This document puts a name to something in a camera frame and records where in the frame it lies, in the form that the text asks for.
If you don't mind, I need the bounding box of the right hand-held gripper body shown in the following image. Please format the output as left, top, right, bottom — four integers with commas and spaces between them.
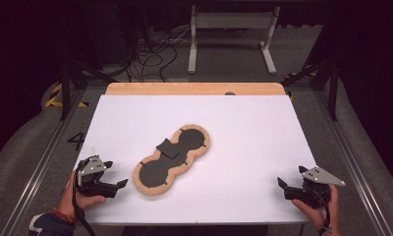
284, 165, 347, 209

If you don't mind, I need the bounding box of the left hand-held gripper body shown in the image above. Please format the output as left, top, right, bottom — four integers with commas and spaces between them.
76, 155, 119, 199

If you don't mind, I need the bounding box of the tan fleece pad dark lining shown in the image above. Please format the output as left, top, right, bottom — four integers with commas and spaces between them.
132, 123, 212, 198

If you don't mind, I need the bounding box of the person's right hand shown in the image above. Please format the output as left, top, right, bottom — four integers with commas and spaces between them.
291, 184, 343, 236

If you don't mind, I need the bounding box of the person's left hand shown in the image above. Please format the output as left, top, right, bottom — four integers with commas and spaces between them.
56, 170, 107, 220

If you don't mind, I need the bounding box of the white board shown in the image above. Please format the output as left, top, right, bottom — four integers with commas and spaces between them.
74, 94, 317, 226

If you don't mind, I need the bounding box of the black metal stand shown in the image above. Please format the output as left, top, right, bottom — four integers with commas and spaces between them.
280, 58, 340, 121
58, 58, 118, 121

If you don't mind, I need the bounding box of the wooden table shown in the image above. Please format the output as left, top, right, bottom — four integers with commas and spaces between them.
104, 82, 287, 96

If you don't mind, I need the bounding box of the white metal stand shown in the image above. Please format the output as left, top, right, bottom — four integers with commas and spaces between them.
187, 4, 282, 76

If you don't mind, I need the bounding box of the right hand-held gripper cable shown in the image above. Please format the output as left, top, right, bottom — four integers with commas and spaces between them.
310, 187, 334, 236

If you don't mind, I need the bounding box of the hand-held gripper cable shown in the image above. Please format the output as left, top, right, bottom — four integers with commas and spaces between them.
310, 187, 334, 236
71, 170, 98, 236

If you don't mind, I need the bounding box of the aluminium floor rail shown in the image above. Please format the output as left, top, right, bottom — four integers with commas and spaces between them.
0, 88, 84, 236
314, 88, 393, 236

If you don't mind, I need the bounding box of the left hand-held gripper cable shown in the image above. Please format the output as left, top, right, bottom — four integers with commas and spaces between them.
71, 170, 98, 236

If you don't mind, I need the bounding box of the red bracelet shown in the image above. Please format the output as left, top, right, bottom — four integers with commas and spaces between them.
53, 207, 77, 224

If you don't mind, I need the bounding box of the tangle of black floor cables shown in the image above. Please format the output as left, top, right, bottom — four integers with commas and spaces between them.
123, 27, 193, 84

